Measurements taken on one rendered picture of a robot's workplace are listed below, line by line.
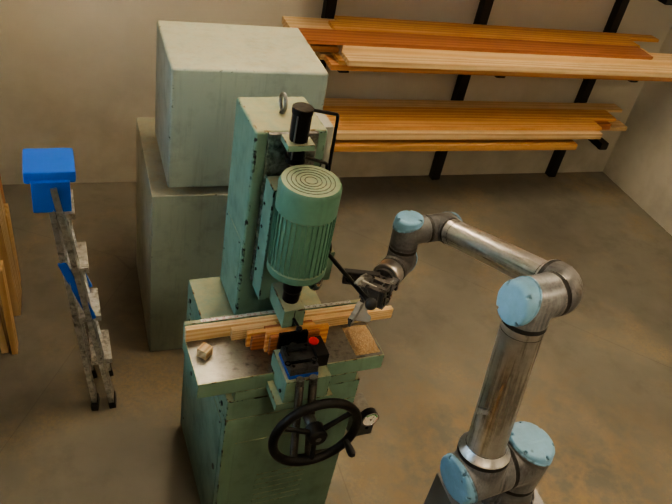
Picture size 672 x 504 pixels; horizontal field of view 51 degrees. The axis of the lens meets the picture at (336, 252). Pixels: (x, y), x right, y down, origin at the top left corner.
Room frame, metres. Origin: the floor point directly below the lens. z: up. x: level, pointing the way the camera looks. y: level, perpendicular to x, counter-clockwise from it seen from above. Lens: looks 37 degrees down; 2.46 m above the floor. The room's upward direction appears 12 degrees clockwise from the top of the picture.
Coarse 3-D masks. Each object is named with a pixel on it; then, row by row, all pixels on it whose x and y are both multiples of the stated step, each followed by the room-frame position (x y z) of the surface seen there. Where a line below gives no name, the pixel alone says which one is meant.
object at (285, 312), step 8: (272, 288) 1.67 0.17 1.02; (280, 288) 1.66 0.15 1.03; (272, 296) 1.66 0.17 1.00; (280, 296) 1.63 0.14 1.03; (272, 304) 1.65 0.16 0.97; (280, 304) 1.59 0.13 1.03; (288, 304) 1.60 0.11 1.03; (296, 304) 1.61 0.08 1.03; (280, 312) 1.59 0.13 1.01; (288, 312) 1.57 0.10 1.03; (296, 312) 1.58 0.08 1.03; (304, 312) 1.59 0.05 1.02; (280, 320) 1.58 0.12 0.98; (288, 320) 1.57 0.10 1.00
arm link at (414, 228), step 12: (396, 216) 1.84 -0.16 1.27; (408, 216) 1.84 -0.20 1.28; (420, 216) 1.85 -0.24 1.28; (396, 228) 1.81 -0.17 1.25; (408, 228) 1.80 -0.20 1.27; (420, 228) 1.82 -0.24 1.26; (396, 240) 1.80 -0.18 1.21; (408, 240) 1.80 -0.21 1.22; (420, 240) 1.82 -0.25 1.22; (396, 252) 1.79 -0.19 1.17; (408, 252) 1.79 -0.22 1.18
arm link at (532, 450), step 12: (516, 432) 1.41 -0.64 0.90; (528, 432) 1.43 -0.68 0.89; (540, 432) 1.44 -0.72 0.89; (516, 444) 1.37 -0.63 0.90; (528, 444) 1.38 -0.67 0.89; (540, 444) 1.39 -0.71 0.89; (552, 444) 1.41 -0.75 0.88; (516, 456) 1.34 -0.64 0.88; (528, 456) 1.34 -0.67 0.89; (540, 456) 1.35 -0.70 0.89; (552, 456) 1.36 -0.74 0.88; (516, 468) 1.31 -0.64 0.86; (528, 468) 1.33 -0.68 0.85; (540, 468) 1.34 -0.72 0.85; (516, 480) 1.30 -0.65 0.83; (528, 480) 1.32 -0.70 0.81; (516, 492) 1.33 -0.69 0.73; (528, 492) 1.34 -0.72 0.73
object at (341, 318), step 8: (344, 312) 1.72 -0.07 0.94; (368, 312) 1.75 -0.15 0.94; (376, 312) 1.76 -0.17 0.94; (384, 312) 1.78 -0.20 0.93; (392, 312) 1.79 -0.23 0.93; (304, 320) 1.64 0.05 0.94; (312, 320) 1.65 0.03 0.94; (320, 320) 1.67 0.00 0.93; (328, 320) 1.68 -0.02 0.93; (336, 320) 1.69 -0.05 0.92; (344, 320) 1.71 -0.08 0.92; (232, 328) 1.54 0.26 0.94; (240, 328) 1.55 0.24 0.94; (248, 328) 1.56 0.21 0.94; (256, 328) 1.56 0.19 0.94; (232, 336) 1.53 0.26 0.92; (240, 336) 1.54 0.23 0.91
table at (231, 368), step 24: (336, 336) 1.65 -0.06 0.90; (192, 360) 1.41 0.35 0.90; (216, 360) 1.43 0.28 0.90; (240, 360) 1.46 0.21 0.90; (264, 360) 1.48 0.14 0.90; (336, 360) 1.54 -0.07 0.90; (360, 360) 1.57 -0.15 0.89; (216, 384) 1.35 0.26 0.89; (240, 384) 1.39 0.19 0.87; (264, 384) 1.42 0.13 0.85; (288, 408) 1.36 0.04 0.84
